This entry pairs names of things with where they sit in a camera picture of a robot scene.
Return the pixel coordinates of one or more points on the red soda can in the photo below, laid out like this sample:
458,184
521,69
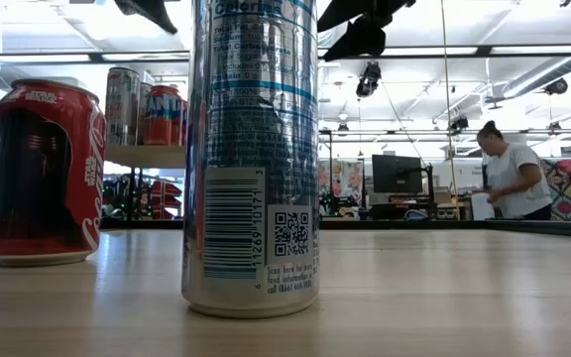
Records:
42,173

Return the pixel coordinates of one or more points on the floral patterned cloth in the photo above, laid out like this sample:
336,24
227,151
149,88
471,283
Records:
350,178

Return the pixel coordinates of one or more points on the dark computer monitor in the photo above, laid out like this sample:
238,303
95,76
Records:
397,173

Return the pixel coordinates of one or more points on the silver blue Red Bull can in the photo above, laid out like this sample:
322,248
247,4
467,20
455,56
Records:
246,149

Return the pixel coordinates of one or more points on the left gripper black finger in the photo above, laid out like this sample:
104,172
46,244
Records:
151,12

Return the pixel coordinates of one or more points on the wooden shelf black metal legs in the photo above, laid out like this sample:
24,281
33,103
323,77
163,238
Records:
142,156

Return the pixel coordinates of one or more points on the white Celsius can black lid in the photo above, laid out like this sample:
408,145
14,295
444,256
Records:
122,109

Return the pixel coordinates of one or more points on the black ceiling spotlight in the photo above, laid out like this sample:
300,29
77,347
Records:
556,86
369,79
459,123

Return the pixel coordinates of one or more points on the silver ceiling duct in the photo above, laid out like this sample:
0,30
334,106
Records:
548,74

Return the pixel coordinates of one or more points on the white container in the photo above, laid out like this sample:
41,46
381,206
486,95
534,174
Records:
481,205

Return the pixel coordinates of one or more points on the person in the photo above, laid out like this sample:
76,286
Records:
513,173

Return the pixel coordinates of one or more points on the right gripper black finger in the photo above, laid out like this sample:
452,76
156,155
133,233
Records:
360,7
365,39

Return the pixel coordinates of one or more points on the red storage bins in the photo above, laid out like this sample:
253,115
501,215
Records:
164,198

